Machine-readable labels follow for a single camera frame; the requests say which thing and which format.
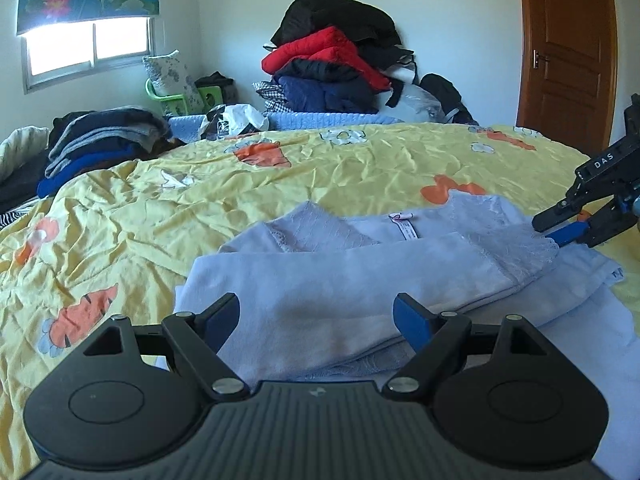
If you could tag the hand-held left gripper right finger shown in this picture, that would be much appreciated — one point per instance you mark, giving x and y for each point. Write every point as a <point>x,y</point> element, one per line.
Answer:
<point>411,321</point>

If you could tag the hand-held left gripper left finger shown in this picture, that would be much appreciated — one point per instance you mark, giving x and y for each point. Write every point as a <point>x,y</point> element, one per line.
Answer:
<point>222,321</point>

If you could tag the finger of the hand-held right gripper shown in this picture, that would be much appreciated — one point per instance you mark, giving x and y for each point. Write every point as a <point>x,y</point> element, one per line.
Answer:
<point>567,234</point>
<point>555,216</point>

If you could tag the white lace garment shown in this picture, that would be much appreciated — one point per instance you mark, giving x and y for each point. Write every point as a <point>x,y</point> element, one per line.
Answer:
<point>320,280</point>

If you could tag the stack of folded dark clothes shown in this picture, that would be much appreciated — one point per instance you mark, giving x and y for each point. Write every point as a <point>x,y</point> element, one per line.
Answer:
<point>100,140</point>

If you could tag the white folded cloth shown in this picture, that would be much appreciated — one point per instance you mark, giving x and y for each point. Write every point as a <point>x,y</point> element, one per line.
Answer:
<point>585,290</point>

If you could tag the wooden door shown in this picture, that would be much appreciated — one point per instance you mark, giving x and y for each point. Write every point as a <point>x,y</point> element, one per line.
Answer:
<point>570,60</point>

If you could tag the yellow carrot print bedsheet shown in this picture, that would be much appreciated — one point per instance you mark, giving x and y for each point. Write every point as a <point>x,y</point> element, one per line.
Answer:
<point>350,175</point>

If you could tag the black bag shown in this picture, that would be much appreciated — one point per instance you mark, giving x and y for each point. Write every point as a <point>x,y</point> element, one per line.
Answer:
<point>445,91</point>

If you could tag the grey plastic bag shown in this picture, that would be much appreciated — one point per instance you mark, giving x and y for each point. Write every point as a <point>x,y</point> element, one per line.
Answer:
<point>415,102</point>

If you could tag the white printed plastic bag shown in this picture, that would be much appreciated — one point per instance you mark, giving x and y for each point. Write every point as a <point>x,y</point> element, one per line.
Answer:
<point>240,117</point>

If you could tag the blue knitted blanket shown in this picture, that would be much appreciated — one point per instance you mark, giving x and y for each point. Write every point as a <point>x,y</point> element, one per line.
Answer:
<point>320,119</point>

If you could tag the green plastic chair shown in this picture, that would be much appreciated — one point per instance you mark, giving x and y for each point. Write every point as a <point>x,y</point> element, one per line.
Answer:
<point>167,102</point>

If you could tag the houndstooth cloth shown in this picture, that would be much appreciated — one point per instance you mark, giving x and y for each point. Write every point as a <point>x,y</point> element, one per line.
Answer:
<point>272,101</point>

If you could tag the black cloth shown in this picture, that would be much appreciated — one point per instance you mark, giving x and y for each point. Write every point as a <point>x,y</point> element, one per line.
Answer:
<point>215,82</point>

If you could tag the dark cloth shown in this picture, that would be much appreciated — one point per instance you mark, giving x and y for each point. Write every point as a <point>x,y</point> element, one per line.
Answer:
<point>22,182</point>

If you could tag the navy jacket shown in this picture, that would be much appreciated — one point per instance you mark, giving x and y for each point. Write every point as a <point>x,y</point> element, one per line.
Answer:
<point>320,92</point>

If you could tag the floral pillow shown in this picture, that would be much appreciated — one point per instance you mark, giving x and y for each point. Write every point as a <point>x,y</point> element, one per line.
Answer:
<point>170,72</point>

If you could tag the white quilt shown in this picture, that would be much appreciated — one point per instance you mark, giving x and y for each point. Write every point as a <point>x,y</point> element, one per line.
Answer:
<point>20,147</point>

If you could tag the window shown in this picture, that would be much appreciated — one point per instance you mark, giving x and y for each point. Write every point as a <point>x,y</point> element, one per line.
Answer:
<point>115,40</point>

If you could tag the black jacket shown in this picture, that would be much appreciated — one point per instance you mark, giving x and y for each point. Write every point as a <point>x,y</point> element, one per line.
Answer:
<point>330,15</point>

